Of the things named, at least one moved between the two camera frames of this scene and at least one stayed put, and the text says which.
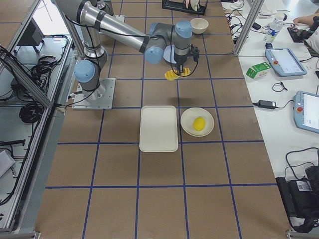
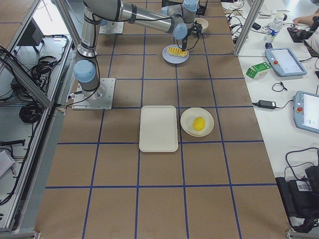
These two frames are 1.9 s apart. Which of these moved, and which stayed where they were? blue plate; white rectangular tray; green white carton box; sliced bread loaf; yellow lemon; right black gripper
Moved: right black gripper; sliced bread loaf
Stayed: green white carton box; blue plate; yellow lemon; white rectangular tray
